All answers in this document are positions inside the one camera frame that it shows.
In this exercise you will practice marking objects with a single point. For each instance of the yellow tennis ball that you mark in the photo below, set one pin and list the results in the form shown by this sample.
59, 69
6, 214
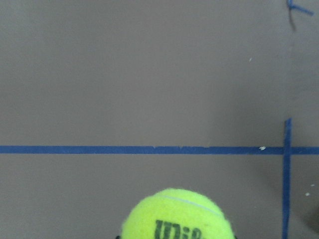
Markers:
176, 214

